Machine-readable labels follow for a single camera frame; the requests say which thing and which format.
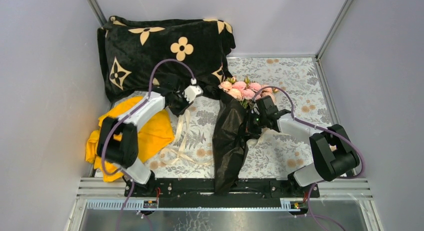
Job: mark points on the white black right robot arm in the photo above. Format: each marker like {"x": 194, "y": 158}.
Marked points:
{"x": 331, "y": 149}

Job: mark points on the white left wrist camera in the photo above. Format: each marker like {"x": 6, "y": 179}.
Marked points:
{"x": 193, "y": 91}

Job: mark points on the floral patterned table cloth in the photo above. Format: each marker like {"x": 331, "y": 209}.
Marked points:
{"x": 274, "y": 155}

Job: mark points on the yellow cloth bag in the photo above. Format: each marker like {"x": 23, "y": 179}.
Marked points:
{"x": 155, "y": 135}

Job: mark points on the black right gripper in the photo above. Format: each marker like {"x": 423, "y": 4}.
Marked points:
{"x": 251, "y": 132}

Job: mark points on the black blanket with beige flowers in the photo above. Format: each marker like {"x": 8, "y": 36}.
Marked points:
{"x": 133, "y": 54}

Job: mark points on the pink fake flower bunch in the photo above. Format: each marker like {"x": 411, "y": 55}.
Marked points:
{"x": 246, "y": 91}

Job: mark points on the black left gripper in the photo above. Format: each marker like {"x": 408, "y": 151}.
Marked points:
{"x": 186, "y": 106}

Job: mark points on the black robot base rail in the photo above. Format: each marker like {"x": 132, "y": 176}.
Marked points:
{"x": 199, "y": 193}

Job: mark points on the cream satin ribbon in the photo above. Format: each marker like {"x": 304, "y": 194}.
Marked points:
{"x": 178, "y": 146}

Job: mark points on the black wrapping paper sheet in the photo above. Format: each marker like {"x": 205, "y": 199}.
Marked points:
{"x": 229, "y": 142}

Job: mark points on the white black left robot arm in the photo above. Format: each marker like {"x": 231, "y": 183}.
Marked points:
{"x": 138, "y": 128}

